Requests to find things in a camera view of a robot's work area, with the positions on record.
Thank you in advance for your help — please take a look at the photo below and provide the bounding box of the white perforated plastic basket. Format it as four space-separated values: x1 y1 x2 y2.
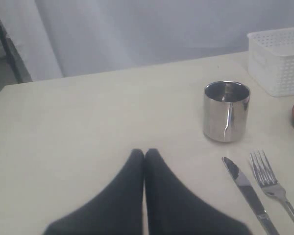
247 27 294 97

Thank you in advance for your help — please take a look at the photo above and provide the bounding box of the dark metal frame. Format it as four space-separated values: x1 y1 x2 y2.
0 22 32 84

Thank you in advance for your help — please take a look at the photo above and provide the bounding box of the silver table knife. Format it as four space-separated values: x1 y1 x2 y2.
222 157 279 235

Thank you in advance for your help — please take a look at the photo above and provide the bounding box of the silver metal fork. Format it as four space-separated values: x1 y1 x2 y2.
250 150 294 222

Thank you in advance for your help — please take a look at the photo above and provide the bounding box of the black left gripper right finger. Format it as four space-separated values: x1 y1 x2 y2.
145 149 251 235

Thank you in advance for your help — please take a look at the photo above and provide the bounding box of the shiny metal cup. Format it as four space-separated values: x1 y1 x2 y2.
203 81 250 142

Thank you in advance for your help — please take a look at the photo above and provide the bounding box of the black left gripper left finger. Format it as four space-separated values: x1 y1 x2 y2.
45 149 144 235

